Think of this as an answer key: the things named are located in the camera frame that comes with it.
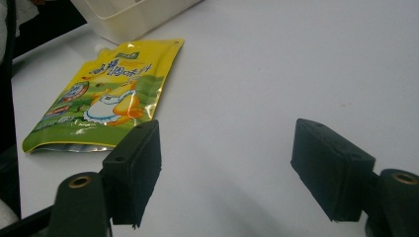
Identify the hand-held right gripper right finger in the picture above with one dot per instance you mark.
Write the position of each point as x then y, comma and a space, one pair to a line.
332, 171

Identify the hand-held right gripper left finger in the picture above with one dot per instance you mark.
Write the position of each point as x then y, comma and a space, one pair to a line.
135, 171

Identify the yellow green spouted pouch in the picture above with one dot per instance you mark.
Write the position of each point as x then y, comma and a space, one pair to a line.
108, 95

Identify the cream plastic basket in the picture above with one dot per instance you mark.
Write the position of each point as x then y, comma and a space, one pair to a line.
131, 16

